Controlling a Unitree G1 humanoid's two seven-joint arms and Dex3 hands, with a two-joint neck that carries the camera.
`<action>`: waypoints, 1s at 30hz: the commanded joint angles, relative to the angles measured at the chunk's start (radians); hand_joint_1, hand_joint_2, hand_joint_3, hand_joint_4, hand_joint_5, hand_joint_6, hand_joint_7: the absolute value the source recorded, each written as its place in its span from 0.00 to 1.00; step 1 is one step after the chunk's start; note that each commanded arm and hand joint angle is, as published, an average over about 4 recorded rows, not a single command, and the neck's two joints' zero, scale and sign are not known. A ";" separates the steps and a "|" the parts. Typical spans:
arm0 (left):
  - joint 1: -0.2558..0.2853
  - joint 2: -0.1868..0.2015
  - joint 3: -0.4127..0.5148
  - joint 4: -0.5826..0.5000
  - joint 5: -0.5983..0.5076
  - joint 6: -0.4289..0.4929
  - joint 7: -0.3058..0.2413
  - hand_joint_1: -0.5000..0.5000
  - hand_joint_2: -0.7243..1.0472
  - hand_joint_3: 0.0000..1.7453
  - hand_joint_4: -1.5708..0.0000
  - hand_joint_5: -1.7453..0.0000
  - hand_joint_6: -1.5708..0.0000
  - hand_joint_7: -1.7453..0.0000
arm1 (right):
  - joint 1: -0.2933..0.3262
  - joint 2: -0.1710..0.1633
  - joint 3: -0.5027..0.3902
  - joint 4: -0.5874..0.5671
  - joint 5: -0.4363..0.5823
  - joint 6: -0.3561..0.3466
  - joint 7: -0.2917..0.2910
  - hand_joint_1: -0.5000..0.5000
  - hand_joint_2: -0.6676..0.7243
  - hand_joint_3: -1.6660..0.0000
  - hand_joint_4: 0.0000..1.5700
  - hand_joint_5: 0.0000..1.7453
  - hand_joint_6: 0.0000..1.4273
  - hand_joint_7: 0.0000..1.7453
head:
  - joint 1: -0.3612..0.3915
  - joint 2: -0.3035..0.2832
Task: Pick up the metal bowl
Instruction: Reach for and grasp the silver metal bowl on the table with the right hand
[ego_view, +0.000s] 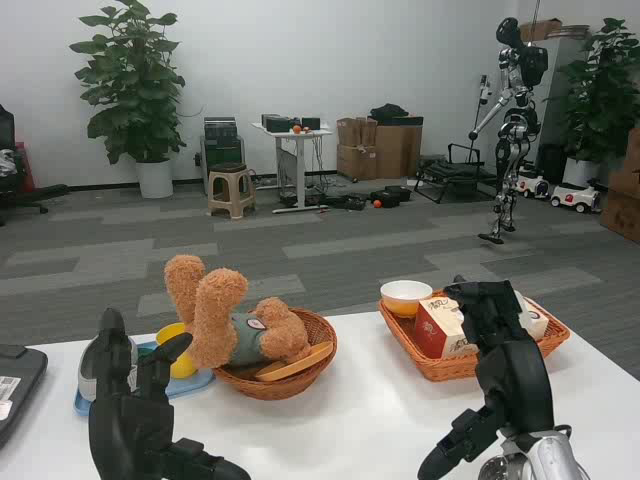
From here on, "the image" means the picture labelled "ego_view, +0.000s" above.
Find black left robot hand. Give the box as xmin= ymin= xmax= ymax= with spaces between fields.
xmin=87 ymin=306 xmax=252 ymax=480

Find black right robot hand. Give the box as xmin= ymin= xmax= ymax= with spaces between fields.
xmin=417 ymin=274 xmax=556 ymax=480

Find white orange ceramic bowl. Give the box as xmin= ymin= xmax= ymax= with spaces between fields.
xmin=379 ymin=279 xmax=434 ymax=320

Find grey white shoe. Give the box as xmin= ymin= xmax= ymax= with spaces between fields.
xmin=77 ymin=334 xmax=140 ymax=404

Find rectangular wicker basket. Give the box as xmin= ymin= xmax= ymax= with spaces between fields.
xmin=377 ymin=294 xmax=571 ymax=383

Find light blue plastic tray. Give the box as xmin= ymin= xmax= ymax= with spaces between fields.
xmin=73 ymin=342 xmax=217 ymax=418

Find yellow plastic cup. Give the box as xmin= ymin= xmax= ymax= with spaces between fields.
xmin=155 ymin=322 xmax=199 ymax=380

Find red beige tissue box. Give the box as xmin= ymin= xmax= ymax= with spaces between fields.
xmin=413 ymin=289 xmax=550 ymax=360

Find black hard case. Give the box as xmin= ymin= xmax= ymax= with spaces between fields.
xmin=0 ymin=343 xmax=50 ymax=449

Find brown plush teddy bear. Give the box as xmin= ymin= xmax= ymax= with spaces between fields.
xmin=163 ymin=253 xmax=314 ymax=369

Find round wicker basket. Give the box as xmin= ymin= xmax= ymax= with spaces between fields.
xmin=212 ymin=307 xmax=339 ymax=401

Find white toy car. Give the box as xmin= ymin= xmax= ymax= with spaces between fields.
xmin=517 ymin=160 xmax=551 ymax=200
xmin=549 ymin=180 xmax=601 ymax=215

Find open cardboard box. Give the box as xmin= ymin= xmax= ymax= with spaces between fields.
xmin=599 ymin=127 xmax=640 ymax=245

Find black folding cot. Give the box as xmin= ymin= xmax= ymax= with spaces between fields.
xmin=413 ymin=143 xmax=499 ymax=204

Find black flat floor case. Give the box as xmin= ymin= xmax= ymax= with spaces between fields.
xmin=327 ymin=194 xmax=369 ymax=211

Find standing silver humanoid robot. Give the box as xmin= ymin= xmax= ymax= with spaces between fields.
xmin=468 ymin=17 xmax=550 ymax=245

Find large closed cardboard box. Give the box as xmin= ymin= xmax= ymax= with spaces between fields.
xmin=374 ymin=117 xmax=424 ymax=180

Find beige plastic stool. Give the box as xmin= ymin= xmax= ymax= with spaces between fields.
xmin=206 ymin=162 xmax=257 ymax=219

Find stacked small cardboard boxes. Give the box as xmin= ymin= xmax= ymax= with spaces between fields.
xmin=336 ymin=117 xmax=379 ymax=181

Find black office chair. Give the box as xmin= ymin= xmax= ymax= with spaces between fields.
xmin=0 ymin=104 xmax=69 ymax=226

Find bushy potted plant white pot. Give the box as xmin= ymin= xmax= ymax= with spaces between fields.
xmin=544 ymin=17 xmax=640 ymax=189

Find green black equipment stack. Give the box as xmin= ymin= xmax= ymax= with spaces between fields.
xmin=199 ymin=116 xmax=245 ymax=196

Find black bag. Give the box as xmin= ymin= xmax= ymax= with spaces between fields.
xmin=369 ymin=103 xmax=424 ymax=127

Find white standing desk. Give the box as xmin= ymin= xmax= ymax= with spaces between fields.
xmin=251 ymin=121 xmax=334 ymax=215

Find tall potted plant white pot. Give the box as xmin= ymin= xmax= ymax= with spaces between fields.
xmin=68 ymin=0 xmax=187 ymax=200

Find grey metal cabinet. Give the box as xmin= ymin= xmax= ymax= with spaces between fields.
xmin=547 ymin=37 xmax=596 ymax=166

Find cardboard box with flaps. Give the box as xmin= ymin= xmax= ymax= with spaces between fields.
xmin=518 ymin=18 xmax=564 ymax=45

